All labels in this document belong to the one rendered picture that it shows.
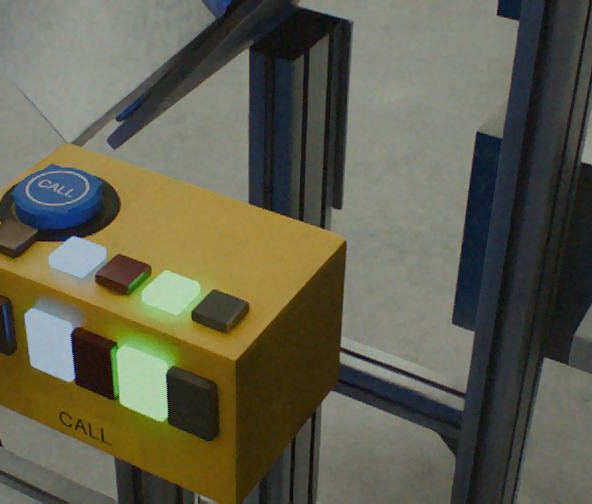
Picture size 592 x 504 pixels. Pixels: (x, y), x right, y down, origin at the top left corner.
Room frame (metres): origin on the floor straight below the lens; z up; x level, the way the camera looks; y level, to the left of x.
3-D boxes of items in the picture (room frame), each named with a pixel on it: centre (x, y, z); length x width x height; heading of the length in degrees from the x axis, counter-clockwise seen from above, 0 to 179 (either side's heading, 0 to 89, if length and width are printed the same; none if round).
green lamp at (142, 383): (0.39, 0.06, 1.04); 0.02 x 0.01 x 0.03; 62
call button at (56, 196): (0.47, 0.11, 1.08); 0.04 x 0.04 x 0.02
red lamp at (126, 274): (0.42, 0.07, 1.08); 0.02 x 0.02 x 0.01; 62
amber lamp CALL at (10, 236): (0.44, 0.12, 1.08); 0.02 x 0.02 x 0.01; 62
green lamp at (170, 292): (0.41, 0.05, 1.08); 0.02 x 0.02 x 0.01; 62
